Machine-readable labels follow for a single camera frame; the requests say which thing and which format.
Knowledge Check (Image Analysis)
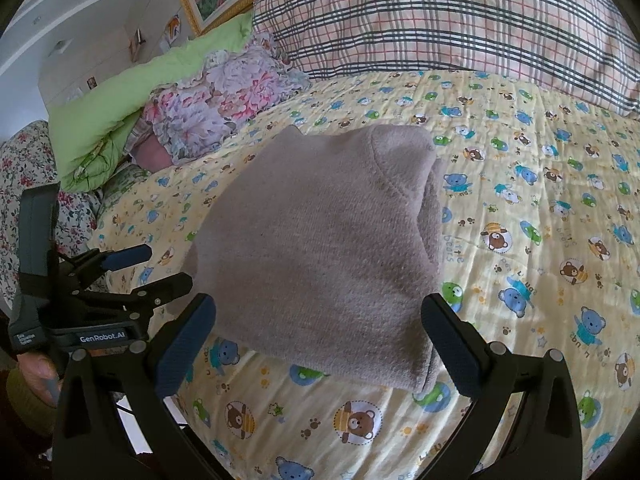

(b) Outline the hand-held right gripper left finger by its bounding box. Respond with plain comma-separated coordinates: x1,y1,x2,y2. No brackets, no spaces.
52,294,217,480

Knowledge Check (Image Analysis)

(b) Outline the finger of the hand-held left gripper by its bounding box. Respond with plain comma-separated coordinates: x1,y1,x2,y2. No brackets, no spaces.
60,244,153,281
75,272,194,318

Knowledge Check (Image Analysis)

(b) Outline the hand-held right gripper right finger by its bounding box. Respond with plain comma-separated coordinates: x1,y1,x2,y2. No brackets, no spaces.
421,294,583,461

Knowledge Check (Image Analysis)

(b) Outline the grey knit sweater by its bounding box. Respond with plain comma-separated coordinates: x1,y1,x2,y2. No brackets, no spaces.
187,125,446,393

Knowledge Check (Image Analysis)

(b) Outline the person's left forearm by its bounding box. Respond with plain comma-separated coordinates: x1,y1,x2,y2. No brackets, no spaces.
5,370,57,438

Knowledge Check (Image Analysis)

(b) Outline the person's left hand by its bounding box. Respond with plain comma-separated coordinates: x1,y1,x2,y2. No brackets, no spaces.
17,352,63,408

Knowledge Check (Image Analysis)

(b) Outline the white floral blanket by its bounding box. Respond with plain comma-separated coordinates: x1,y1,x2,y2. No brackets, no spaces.
0,120,103,306

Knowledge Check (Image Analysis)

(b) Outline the pink pillow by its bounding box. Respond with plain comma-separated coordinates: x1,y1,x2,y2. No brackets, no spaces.
134,137,176,173

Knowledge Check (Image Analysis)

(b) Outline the yellow bear print bed sheet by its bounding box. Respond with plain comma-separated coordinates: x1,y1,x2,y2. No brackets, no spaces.
87,69,640,480

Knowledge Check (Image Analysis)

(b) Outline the green quilt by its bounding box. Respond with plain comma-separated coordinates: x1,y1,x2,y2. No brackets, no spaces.
48,12,256,193

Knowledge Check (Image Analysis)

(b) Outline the floral ruffled pillow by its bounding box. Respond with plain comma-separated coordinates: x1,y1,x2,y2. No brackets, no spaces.
122,30,313,166

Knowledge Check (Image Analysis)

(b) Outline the white wardrobe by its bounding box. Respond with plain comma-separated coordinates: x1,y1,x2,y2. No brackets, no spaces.
37,0,201,106

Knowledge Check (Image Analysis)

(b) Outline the plaid pillow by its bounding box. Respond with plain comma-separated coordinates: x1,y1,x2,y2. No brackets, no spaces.
251,0,640,120

